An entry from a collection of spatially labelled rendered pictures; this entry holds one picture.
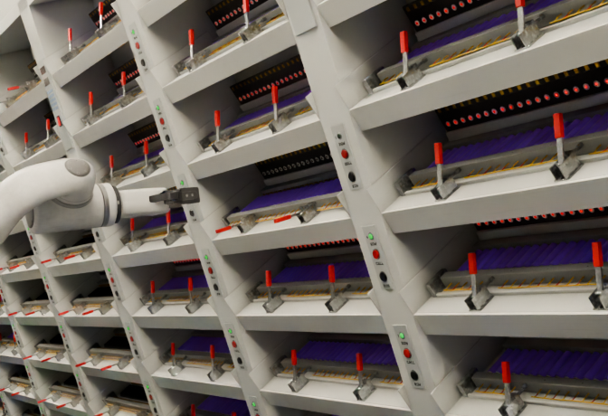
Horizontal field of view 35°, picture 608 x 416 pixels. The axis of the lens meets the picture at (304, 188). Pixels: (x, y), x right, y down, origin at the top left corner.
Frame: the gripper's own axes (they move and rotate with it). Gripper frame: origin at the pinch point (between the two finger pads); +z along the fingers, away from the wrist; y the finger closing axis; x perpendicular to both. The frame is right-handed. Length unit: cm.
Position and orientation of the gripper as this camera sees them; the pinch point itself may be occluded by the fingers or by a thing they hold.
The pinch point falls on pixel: (185, 197)
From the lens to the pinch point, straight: 194.6
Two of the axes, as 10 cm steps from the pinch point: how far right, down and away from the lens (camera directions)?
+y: 5.1, -1.2, -8.5
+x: -1.3, -9.9, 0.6
